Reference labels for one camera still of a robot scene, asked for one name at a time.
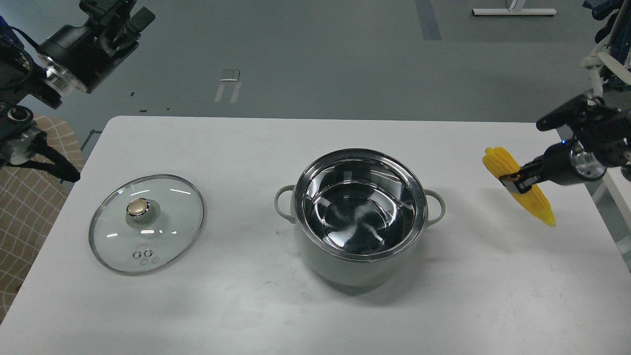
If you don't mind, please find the white stand base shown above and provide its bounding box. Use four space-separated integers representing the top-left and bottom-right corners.
471 0 558 17

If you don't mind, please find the beige checkered cloth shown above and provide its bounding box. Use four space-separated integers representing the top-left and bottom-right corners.
0 114 87 323

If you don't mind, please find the grey steel cooking pot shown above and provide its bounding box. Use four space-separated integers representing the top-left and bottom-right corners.
274 148 447 288

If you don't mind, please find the yellow corn cob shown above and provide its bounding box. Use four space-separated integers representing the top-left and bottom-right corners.
482 147 557 227

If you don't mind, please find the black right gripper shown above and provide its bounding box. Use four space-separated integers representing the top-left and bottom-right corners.
498 140 607 195

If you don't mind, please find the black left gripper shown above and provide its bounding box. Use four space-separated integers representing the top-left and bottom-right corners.
37 0 156 94

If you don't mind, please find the glass pot lid gold knob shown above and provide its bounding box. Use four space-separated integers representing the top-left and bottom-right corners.
88 174 205 275

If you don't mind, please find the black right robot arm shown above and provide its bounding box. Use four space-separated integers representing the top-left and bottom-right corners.
498 0 631 195

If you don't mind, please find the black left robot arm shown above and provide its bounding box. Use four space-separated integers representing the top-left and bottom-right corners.
0 0 156 182

